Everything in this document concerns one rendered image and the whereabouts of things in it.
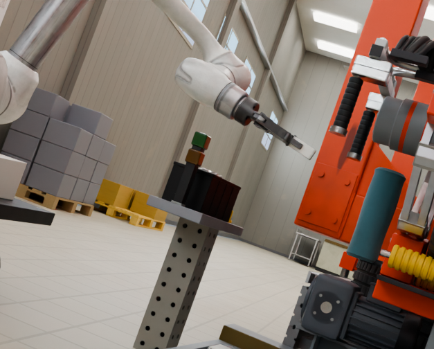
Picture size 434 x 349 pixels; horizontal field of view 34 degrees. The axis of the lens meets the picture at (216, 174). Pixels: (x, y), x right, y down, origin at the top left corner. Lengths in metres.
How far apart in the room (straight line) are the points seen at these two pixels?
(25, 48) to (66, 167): 4.61
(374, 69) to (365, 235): 0.47
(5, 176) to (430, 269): 1.14
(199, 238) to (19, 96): 0.68
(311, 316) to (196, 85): 0.76
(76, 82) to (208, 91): 6.20
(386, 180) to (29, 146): 5.26
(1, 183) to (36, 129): 4.92
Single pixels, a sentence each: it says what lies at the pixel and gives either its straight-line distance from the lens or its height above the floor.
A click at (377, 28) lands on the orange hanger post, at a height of 1.23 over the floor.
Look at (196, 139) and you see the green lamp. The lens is 2.01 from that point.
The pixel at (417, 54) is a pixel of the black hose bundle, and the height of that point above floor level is 0.98.
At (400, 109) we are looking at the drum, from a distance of 1.92.
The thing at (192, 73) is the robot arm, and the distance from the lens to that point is 1.98.
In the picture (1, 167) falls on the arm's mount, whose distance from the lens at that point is 2.03.
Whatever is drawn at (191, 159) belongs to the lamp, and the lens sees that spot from 2.00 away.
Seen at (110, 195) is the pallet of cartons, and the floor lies 0.25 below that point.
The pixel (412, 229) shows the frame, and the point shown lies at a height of 0.59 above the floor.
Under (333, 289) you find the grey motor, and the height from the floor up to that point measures 0.37.
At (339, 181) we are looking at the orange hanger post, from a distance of 2.40.
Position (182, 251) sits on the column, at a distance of 2.19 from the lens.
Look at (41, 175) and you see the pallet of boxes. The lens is 6.88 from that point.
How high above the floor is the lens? 0.46
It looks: 3 degrees up
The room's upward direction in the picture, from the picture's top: 20 degrees clockwise
